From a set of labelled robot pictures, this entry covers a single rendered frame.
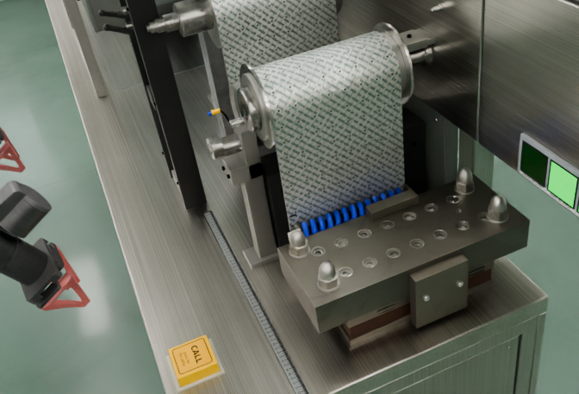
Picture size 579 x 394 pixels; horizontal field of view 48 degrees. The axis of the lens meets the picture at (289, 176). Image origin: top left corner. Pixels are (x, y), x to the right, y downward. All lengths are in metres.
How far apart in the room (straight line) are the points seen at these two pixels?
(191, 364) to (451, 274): 0.45
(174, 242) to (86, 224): 1.75
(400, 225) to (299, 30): 0.42
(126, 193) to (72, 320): 1.17
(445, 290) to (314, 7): 0.57
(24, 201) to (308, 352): 0.51
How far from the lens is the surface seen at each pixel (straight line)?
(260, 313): 1.21
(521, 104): 1.02
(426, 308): 1.12
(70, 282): 1.07
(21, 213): 1.01
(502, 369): 1.31
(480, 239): 1.13
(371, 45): 1.12
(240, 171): 1.16
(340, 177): 1.15
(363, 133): 1.13
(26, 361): 2.63
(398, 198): 1.18
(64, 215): 3.26
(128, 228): 1.49
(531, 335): 1.28
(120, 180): 1.65
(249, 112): 1.06
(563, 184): 0.99
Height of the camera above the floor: 1.77
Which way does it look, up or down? 35 degrees down
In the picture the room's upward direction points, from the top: 9 degrees counter-clockwise
